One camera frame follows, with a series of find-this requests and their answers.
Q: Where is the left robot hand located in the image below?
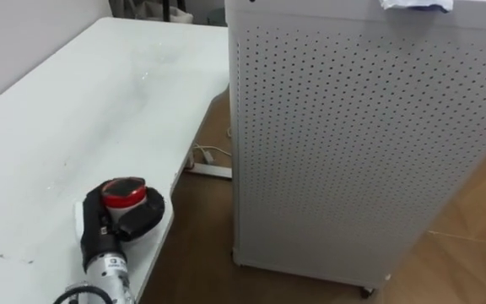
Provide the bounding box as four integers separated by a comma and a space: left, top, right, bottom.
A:
73, 178, 166, 272

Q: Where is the white can with red lid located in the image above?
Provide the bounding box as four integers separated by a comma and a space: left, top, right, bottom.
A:
100, 176, 149, 225

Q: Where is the white desk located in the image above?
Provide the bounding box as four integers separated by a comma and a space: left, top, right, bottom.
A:
0, 17, 230, 304

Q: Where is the white power strip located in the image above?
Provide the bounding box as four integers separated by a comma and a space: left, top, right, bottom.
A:
183, 155, 233, 180

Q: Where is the white perforated metal cabinet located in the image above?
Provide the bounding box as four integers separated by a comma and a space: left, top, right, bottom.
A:
224, 0, 486, 300

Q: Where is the white and blue cloth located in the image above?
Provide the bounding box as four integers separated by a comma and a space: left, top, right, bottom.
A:
378, 0, 455, 14

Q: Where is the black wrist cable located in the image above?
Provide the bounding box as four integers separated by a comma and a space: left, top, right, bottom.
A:
52, 285, 114, 304

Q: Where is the white power cable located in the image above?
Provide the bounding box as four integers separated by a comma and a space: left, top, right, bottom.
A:
191, 126, 233, 166

